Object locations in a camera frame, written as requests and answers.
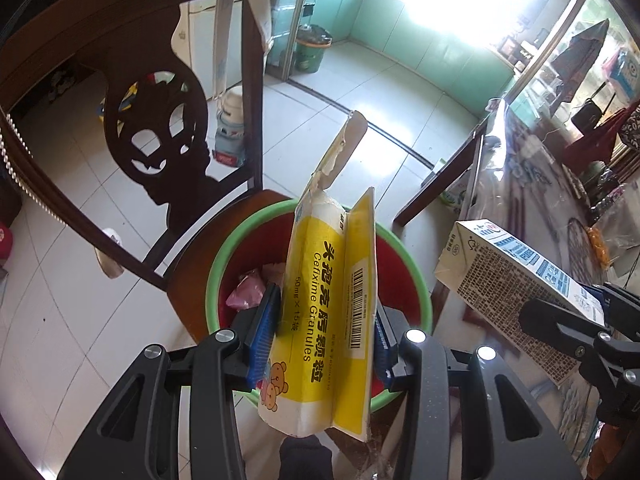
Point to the white blue milk carton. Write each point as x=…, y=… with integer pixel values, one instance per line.
x=490, y=270

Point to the large water jug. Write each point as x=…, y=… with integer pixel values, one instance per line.
x=230, y=130

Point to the small black shoulder bag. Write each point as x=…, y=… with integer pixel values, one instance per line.
x=590, y=114

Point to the black white patterned bag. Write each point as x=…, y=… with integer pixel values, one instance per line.
x=632, y=127

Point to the pink wrapper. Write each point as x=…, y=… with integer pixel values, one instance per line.
x=245, y=292

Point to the blue red hanging cloth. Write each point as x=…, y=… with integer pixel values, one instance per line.
x=582, y=60

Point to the yellow white medicine box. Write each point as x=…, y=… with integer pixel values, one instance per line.
x=320, y=285

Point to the dark cloth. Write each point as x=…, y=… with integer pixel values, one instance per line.
x=305, y=460

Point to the white cartoon apron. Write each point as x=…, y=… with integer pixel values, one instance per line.
x=625, y=72

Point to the green trash bin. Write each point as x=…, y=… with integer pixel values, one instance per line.
x=311, y=50

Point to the red basin with green rim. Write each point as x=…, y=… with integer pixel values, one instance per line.
x=400, y=280

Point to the dark red garment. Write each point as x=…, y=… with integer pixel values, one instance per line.
x=597, y=142

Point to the teal kitchen cabinets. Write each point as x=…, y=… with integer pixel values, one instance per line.
x=425, y=50

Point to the dark wooden carved chair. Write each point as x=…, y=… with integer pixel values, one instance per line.
x=165, y=75

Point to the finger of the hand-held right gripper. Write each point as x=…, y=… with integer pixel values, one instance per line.
x=617, y=297
x=560, y=330

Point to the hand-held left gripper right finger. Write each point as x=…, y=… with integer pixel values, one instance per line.
x=384, y=345

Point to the red pot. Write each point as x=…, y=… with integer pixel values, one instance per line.
x=5, y=242

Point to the yellow toy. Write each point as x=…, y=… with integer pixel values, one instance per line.
x=127, y=97

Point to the white refrigerator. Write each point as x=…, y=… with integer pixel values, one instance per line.
x=202, y=25

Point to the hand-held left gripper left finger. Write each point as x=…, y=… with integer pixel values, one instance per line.
x=265, y=330

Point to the clear bag of orange snacks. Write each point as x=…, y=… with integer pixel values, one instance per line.
x=597, y=245

